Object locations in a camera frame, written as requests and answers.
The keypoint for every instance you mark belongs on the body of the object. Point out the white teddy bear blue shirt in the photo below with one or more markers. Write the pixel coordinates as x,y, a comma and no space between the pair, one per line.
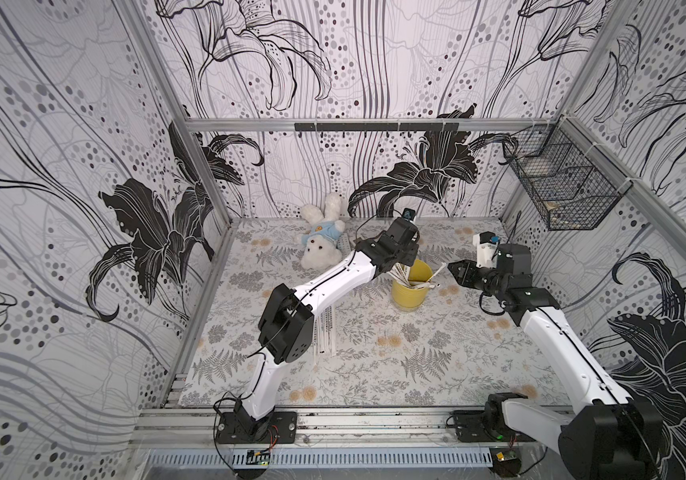
325,227

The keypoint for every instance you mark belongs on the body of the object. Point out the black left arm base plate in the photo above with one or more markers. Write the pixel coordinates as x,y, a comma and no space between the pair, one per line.
279,427

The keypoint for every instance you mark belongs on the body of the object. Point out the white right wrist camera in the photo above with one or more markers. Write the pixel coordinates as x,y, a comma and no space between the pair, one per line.
487,245

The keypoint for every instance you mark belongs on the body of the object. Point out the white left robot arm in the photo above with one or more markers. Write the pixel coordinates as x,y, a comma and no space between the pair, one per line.
288,320

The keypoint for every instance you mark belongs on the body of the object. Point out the yellow plastic cup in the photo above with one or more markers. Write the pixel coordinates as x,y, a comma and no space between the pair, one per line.
406,298

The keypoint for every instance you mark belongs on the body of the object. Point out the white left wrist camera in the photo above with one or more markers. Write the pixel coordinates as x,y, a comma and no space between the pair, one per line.
409,214

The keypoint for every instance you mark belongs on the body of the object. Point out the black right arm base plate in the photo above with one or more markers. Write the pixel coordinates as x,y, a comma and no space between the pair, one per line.
469,427

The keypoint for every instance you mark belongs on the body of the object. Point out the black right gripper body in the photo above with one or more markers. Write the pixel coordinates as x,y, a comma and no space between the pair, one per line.
475,275

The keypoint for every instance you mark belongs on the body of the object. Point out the white remote control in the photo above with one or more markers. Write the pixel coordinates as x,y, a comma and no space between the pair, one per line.
345,244

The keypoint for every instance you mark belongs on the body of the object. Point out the black wire basket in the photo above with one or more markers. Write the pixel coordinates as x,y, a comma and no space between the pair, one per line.
563,177

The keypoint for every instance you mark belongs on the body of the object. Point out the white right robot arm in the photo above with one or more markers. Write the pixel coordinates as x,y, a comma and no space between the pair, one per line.
610,435

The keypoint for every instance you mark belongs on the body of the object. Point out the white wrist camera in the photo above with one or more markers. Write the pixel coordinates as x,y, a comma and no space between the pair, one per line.
487,245
409,214

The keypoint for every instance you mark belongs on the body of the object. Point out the grey slotted cable duct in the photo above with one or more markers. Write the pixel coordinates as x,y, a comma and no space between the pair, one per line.
326,458

